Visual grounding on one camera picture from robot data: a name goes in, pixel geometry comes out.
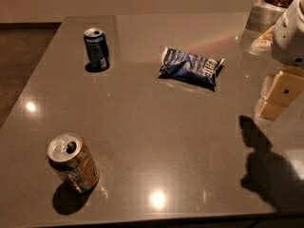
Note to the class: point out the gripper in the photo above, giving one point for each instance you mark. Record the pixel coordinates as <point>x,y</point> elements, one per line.
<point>290,37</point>

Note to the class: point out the orange soda can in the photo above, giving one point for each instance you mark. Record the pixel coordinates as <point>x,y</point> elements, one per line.
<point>70,158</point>

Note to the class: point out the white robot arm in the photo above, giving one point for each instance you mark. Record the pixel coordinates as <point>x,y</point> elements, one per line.
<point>287,43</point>

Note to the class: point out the blue soda can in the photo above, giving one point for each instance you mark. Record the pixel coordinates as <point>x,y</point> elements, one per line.
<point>96,49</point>

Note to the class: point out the metal dispenser base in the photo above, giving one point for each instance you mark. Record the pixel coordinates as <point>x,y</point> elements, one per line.
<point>258,32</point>

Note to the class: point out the blue chip bag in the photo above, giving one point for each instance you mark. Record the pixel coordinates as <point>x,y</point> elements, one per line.
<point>189,68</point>

